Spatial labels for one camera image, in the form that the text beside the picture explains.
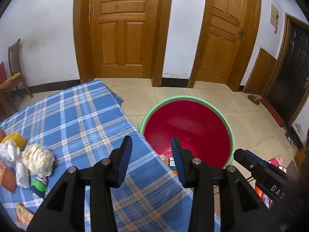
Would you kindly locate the red door mat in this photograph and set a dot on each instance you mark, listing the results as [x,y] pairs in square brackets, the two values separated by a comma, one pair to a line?
[272,111]

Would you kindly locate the wooden door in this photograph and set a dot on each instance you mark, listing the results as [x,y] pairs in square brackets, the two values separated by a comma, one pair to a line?
[226,41]
[121,38]

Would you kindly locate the orange snack wrapper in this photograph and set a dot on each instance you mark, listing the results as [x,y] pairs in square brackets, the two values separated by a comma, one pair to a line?
[23,215]

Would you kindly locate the yellow foam fruit net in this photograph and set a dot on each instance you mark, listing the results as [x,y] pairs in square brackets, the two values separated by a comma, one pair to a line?
[19,140]

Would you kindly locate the far wooden chair with cushion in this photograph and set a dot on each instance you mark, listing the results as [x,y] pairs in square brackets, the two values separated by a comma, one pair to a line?
[17,76]

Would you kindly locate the white tissue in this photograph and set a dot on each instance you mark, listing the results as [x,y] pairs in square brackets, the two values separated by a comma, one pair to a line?
[9,150]

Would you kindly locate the blue plaid tablecloth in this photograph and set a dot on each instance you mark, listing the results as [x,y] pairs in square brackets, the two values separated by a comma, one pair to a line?
[81,126]

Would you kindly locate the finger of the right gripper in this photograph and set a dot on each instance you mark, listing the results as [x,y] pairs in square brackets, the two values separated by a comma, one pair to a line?
[246,159]

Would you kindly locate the red chair behind table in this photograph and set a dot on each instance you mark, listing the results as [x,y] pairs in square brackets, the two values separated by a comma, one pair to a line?
[3,76]

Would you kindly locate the dark entrance door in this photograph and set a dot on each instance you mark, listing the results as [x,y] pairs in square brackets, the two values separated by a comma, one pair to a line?
[288,89]

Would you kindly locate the near wooden door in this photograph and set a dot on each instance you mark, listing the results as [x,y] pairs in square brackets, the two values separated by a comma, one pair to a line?
[121,38]

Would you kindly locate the clear plastic bag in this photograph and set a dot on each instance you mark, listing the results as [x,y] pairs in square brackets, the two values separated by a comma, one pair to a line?
[22,174]

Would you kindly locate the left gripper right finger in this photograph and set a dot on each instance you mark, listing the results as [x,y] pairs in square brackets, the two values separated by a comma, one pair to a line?
[182,158]

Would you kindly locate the wooden wall cabinet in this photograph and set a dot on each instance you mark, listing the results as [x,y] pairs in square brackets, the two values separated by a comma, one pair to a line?
[261,74]

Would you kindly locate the colourful floor mat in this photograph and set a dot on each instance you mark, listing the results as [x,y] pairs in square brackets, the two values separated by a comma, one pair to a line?
[270,182]

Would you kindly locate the far wooden door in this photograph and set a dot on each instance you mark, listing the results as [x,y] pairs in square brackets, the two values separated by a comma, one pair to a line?
[226,41]

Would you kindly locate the green toy figure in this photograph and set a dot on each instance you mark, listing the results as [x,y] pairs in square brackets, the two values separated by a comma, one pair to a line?
[39,187]

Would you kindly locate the red apple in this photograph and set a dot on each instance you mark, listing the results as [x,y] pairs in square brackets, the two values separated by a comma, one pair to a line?
[2,135]

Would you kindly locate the red green trash bin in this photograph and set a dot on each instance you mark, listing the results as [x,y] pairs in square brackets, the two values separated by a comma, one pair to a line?
[199,125]

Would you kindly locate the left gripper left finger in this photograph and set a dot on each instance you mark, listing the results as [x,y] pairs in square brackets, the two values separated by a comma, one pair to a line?
[120,158]

